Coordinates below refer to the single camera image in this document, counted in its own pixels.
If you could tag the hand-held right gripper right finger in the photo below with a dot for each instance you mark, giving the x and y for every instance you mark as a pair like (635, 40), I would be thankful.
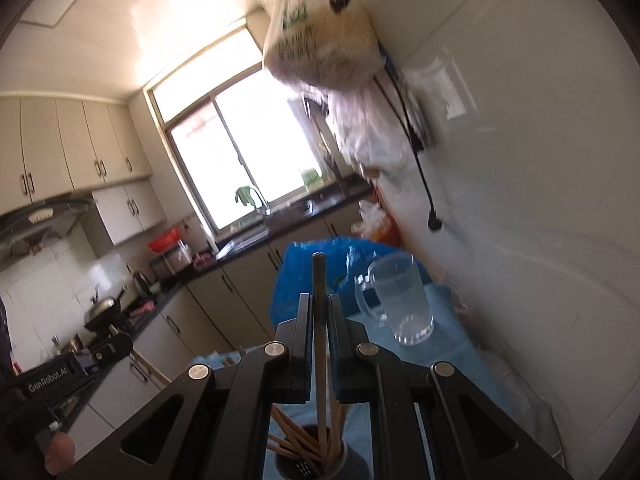
(336, 340)

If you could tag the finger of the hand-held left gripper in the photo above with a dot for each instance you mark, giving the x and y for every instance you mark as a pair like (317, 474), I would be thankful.
(112, 347)

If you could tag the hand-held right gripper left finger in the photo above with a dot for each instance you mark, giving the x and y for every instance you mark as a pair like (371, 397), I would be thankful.
(302, 340)

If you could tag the brown wooden chopstick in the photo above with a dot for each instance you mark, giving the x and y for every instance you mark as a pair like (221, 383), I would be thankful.
(318, 280)

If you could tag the bunch of wooden chopsticks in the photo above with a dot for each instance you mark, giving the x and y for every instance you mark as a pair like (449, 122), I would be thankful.
(295, 442)

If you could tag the dark grey utensil holder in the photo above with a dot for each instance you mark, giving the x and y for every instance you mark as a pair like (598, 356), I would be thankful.
(357, 465)

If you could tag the person's left hand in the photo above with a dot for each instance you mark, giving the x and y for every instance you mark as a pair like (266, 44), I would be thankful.
(60, 452)

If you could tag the blue plastic bag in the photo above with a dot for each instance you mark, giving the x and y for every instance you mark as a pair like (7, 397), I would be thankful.
(295, 280)

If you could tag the metal kettle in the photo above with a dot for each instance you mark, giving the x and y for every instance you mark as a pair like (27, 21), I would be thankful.
(141, 285)

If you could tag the beige base cabinets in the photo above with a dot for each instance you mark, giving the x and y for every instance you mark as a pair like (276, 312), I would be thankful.
(225, 305)

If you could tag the black kitchen countertop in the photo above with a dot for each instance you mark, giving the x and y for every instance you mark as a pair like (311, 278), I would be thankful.
(240, 252)

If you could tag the blue tablecloth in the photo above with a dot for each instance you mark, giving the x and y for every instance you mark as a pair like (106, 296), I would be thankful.
(450, 340)

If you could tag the steel kitchen sink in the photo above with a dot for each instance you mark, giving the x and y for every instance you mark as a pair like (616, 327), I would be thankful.
(240, 242)

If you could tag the orange and white bag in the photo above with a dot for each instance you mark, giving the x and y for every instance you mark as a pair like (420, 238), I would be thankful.
(380, 225)

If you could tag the range hood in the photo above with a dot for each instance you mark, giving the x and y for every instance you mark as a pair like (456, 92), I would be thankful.
(40, 225)

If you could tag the chrome kitchen faucet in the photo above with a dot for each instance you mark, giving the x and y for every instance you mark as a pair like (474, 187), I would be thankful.
(262, 202)

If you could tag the green cloth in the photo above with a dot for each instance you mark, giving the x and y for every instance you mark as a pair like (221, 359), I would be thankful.
(243, 195)

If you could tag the green container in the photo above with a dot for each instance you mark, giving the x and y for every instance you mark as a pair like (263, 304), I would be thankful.
(311, 176)

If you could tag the kitchen window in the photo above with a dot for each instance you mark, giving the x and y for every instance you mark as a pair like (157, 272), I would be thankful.
(240, 140)

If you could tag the white plastic bags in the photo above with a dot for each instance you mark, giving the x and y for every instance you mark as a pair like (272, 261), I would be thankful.
(370, 130)

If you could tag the hanging clear plastic bag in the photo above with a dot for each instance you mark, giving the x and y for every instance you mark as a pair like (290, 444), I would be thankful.
(320, 35)

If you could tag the small beige wall cabinet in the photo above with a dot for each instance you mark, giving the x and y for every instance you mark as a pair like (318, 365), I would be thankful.
(127, 212)

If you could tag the row of beige wall cabinets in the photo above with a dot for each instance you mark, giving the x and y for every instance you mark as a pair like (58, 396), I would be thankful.
(65, 140)

